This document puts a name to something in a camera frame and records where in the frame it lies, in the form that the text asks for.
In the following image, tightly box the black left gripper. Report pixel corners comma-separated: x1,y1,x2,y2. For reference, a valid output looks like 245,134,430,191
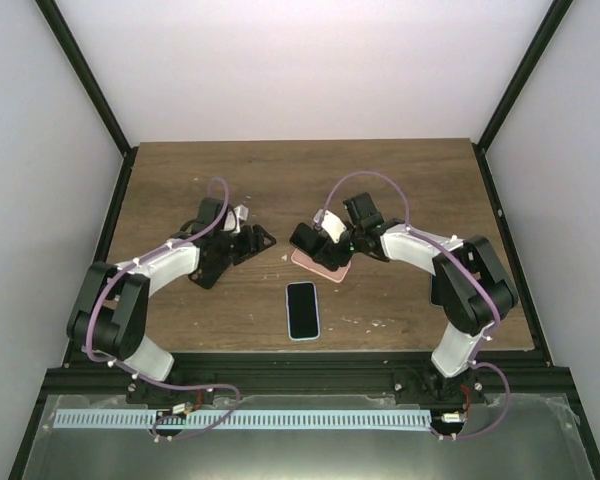
214,225,277,266

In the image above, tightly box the light blue phone case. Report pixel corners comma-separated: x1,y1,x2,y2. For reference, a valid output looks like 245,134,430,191
284,280,322,343

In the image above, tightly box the purple-edged smartphone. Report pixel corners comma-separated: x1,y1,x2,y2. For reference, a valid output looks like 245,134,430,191
287,283,319,340

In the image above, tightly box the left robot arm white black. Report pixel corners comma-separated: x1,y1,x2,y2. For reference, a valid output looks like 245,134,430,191
66,197,276,404

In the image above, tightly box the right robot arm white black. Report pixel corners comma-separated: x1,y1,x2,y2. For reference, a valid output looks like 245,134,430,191
309,192,519,403

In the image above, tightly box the pink phone case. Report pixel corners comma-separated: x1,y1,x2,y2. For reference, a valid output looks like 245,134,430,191
290,249,351,284

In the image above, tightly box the black phone case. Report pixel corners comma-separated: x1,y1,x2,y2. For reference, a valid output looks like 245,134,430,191
187,250,236,290

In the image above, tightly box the teal-edged smartphone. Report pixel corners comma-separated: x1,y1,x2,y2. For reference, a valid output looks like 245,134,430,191
429,277,442,308

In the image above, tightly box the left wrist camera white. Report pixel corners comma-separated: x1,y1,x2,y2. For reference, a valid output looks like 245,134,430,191
223,204,249,235

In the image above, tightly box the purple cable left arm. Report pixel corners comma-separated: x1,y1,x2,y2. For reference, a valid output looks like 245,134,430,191
82,177,242,444

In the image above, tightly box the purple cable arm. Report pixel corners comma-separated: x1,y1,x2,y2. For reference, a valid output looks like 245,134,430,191
82,177,242,444
319,172,511,441

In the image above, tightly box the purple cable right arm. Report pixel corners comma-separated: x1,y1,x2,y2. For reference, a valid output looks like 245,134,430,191
319,172,511,441

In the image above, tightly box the metal base plate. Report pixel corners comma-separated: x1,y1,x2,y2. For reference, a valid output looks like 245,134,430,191
24,394,593,479

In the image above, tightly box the light blue slotted cable duct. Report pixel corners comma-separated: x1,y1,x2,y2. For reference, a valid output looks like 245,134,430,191
52,409,432,431

